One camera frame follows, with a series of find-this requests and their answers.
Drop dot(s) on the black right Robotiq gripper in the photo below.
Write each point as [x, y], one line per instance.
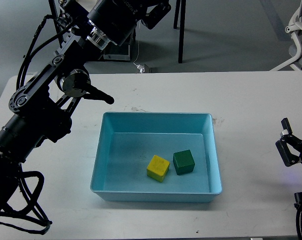
[289, 146]

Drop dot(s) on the black open bin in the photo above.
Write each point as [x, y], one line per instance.
[119, 52]

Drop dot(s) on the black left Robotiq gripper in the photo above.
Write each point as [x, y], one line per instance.
[117, 19]

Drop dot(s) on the black table leg right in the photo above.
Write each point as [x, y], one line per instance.
[179, 23]

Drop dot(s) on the white power adapter with cable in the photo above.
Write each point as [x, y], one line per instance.
[142, 68]

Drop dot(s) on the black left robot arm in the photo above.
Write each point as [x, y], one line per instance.
[42, 106]

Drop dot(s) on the green block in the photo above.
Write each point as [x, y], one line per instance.
[183, 162]

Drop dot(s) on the white office chair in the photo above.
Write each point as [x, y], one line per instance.
[294, 28]

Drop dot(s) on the yellow block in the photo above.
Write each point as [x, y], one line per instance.
[157, 168]

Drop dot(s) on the light blue plastic tray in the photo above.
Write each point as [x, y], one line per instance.
[129, 140]

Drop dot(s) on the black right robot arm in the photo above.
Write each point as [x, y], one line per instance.
[298, 217]

